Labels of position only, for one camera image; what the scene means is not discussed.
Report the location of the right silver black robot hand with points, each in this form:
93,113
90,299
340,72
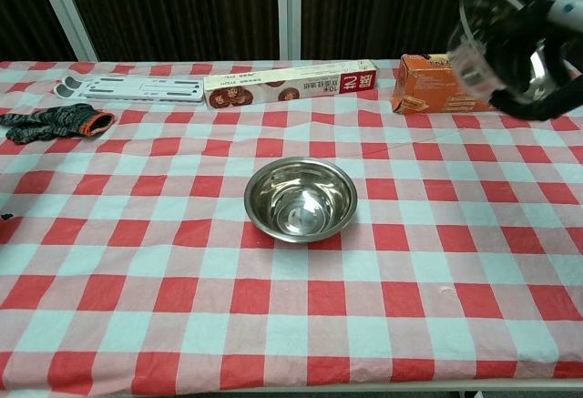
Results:
524,52

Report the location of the red white checkered tablecloth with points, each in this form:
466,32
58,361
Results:
291,302

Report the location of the orange biscuit box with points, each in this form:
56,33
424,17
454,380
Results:
423,84

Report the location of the long baking paper box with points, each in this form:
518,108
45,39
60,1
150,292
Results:
291,86

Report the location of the grey knit work glove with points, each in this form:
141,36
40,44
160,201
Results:
54,122

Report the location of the grey metal partition post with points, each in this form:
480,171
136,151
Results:
64,11
289,6

